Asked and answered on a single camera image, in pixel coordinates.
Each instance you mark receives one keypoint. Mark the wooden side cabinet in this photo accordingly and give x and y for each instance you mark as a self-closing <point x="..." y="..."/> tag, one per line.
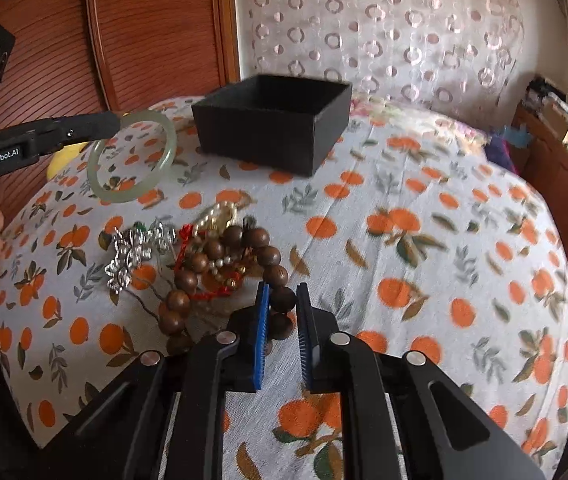
<point x="554" y="185"/>

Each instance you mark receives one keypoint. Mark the black jewelry box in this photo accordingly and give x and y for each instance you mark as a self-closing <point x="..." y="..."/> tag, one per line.
<point x="254" y="130"/>

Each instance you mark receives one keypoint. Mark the jewellery pile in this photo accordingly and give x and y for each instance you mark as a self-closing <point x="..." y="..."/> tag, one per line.
<point x="269" y="255"/>

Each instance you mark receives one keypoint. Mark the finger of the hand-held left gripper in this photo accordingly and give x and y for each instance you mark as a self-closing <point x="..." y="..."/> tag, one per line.
<point x="83" y="127"/>

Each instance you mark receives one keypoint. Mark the pale green jade bangle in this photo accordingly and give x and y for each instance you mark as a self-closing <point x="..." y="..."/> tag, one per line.
<point x="169" y="155"/>

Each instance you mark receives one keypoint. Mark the sheer circle pattern curtain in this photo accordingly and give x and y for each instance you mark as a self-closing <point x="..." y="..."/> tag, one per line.
<point x="364" y="20"/>

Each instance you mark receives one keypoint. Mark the teal plastic bag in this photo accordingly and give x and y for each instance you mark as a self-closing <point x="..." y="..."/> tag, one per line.
<point x="516" y="135"/>

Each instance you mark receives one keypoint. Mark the floral blanket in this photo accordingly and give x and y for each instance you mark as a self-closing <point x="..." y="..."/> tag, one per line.
<point x="414" y="120"/>

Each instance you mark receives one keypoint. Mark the pile of papers and boxes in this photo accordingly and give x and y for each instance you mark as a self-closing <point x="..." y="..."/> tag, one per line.
<point x="564" y="115"/>

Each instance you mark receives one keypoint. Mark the purple blanket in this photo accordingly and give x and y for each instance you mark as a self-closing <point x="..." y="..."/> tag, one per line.
<point x="499" y="152"/>

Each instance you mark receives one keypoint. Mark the orange fruit print cloth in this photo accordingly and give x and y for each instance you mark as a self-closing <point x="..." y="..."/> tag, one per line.
<point x="364" y="260"/>

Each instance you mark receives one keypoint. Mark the brown wooden wardrobe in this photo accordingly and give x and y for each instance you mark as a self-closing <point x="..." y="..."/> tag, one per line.
<point x="138" y="25"/>

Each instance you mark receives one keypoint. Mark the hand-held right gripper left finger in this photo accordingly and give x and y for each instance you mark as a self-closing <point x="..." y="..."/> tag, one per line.
<point x="262" y="335"/>

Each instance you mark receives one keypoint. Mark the yellow striped plush toy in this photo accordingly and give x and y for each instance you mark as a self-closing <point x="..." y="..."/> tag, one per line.
<point x="63" y="161"/>

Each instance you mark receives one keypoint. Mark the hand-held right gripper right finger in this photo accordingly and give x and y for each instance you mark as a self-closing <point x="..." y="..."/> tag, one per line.
<point x="304" y="335"/>

